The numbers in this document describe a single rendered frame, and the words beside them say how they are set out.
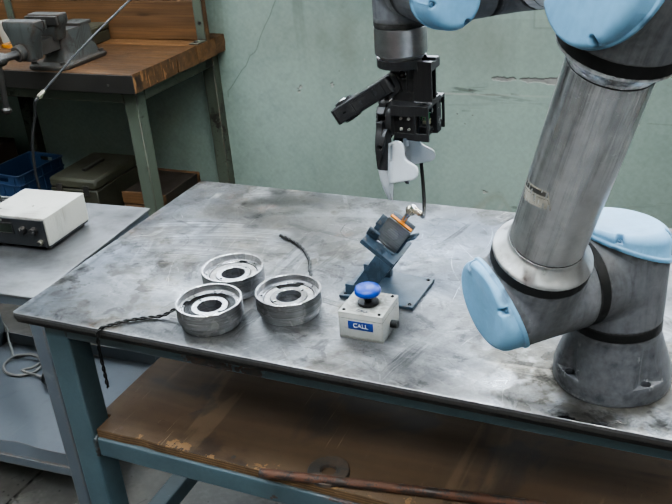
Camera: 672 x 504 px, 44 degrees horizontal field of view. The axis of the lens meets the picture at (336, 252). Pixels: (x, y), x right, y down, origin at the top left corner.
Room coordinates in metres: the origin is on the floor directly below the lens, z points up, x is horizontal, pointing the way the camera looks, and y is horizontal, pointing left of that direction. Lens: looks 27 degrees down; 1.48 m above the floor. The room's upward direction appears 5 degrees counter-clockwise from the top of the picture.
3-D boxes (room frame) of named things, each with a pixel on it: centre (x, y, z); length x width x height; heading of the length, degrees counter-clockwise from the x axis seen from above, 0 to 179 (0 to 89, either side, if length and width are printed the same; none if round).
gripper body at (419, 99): (1.18, -0.12, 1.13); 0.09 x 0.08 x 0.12; 62
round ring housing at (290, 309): (1.16, 0.08, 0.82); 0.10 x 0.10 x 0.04
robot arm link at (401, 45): (1.19, -0.12, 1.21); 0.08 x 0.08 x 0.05
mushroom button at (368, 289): (1.09, -0.04, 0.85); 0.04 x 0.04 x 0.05
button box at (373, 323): (1.08, -0.05, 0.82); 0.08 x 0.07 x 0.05; 64
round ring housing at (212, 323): (1.14, 0.20, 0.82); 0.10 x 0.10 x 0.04
